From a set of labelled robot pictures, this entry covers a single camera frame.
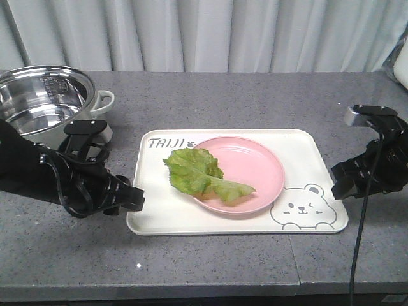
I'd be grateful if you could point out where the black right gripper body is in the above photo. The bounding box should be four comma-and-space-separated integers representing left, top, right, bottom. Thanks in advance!
331, 116, 408, 195

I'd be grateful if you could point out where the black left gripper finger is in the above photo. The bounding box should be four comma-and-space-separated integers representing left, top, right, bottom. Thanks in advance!
121, 186, 145, 212

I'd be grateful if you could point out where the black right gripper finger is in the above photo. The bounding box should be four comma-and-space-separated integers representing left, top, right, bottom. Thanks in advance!
331, 175, 368, 200

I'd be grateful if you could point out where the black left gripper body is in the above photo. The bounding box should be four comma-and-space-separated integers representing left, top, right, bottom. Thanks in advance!
47, 151, 131, 218

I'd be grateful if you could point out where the cream bear serving tray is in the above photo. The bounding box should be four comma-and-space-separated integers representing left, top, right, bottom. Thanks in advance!
127, 129, 348, 235

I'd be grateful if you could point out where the green lettuce leaf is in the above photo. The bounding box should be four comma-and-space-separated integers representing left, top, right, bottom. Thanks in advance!
163, 148, 256, 203

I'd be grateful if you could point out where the pink round plate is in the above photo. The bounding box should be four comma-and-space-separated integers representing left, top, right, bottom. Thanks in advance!
185, 136, 285, 217

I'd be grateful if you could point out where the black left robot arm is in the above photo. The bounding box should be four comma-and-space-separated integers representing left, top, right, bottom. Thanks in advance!
1, 120, 145, 218

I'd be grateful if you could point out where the white blender appliance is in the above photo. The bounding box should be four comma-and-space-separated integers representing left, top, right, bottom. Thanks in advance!
393, 41, 408, 89

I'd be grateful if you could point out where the white pleated curtain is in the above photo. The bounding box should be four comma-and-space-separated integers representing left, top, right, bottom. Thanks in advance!
1, 1, 407, 73

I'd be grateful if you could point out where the black right camera cable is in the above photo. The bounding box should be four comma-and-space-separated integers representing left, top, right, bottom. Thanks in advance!
349, 119, 386, 306

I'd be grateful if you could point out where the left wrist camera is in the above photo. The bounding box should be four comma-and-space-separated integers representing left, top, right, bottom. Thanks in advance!
57, 120, 113, 161

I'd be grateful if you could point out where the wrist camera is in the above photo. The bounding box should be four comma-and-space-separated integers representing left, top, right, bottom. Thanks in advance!
57, 120, 113, 161
344, 105, 397, 126

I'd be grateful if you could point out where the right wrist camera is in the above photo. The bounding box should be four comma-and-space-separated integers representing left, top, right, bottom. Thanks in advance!
344, 105, 397, 126

